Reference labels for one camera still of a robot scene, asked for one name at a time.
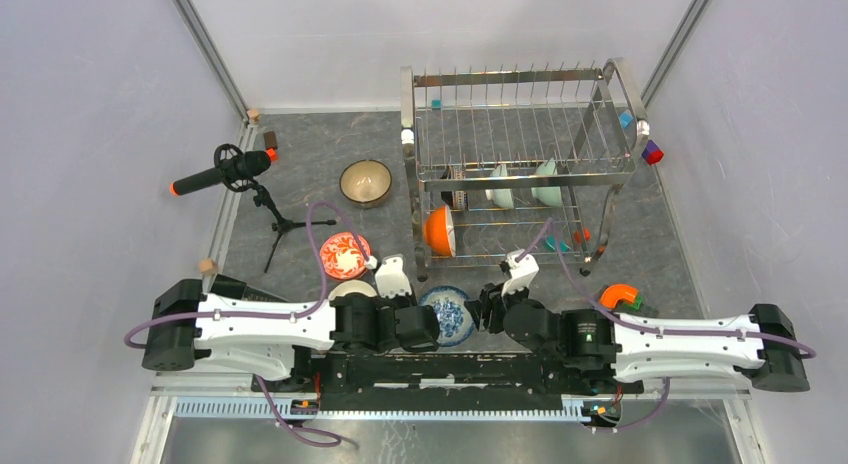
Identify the brown block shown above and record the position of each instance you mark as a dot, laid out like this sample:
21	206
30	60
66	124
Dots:
270	140

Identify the orange curved tube toy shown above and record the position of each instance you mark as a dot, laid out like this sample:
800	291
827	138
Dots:
621	297

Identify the red floral bowl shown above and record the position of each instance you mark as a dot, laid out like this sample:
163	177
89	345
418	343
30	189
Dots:
341	257

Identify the blue block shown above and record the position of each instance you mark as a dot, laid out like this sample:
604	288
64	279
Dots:
625	119

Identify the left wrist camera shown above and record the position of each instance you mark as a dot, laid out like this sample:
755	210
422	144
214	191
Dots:
390	278

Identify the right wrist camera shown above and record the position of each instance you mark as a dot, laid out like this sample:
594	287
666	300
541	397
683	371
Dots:
521	268

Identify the teal block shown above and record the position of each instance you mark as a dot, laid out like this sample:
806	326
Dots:
553	244

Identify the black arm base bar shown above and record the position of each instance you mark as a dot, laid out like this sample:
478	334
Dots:
442	382

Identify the brown beige bowl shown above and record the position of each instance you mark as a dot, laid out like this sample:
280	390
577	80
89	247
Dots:
366	183

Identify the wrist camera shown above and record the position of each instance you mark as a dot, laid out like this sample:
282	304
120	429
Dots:
390	278
521	268

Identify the purple red block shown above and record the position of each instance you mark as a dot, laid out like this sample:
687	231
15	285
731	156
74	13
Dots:
652	153

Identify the light green bowl front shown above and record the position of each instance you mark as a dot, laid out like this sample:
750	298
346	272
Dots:
551	195

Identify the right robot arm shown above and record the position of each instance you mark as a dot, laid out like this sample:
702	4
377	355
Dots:
760	345

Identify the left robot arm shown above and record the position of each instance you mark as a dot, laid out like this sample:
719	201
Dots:
271	339

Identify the black microphone on tripod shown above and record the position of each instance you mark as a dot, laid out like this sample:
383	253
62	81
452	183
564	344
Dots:
237	171

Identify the steel dish rack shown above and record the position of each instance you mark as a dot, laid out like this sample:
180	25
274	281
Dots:
472	140

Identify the blue white patterned bowl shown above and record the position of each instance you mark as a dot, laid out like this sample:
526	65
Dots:
455	321

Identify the wooden cube left rail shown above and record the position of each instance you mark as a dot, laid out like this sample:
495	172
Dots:
208	267

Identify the small orange cube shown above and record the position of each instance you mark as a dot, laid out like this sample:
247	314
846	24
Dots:
581	236

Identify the orange bowl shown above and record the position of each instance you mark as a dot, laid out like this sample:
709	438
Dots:
439	232

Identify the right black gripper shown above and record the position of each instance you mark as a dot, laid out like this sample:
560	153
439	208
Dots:
490	299

